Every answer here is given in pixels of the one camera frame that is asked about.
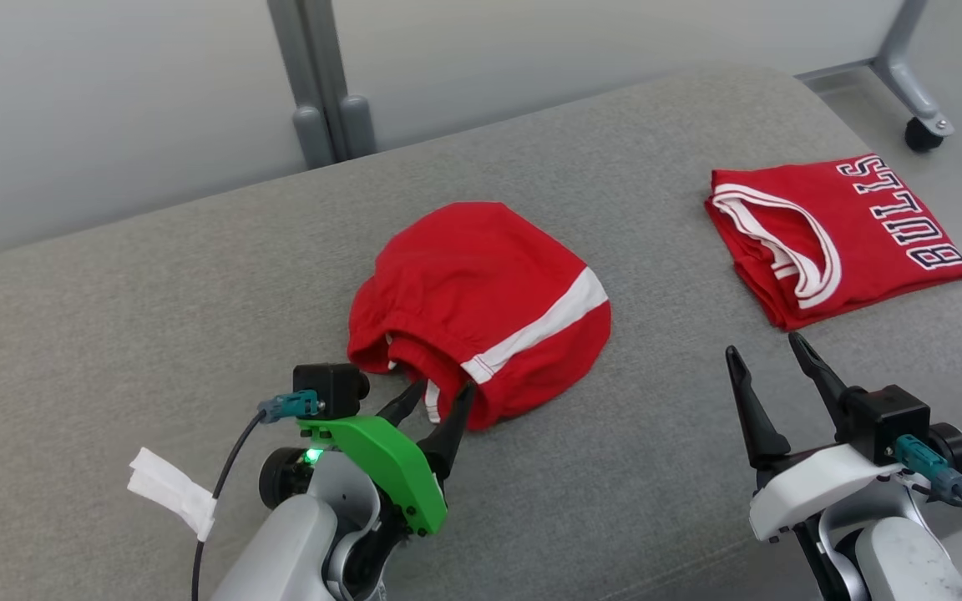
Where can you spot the red shorts with white stripe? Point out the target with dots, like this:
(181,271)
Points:
(464,284)

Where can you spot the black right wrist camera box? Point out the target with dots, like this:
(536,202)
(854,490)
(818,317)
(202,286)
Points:
(886,421)

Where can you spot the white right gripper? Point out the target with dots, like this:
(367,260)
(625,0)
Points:
(815,488)

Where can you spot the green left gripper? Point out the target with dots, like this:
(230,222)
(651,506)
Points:
(389,459)

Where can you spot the white tape tag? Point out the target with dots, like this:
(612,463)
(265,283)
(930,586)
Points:
(172,492)

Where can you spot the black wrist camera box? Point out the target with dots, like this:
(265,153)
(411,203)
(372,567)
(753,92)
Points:
(886,421)
(331,388)

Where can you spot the black caster wheel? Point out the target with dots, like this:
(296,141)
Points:
(922,135)

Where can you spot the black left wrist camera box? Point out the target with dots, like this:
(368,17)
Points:
(331,388)

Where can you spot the red white basketball jersey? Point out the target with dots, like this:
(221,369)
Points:
(865,250)

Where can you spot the grey metal stand leg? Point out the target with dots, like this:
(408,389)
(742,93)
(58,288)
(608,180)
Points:
(898,58)

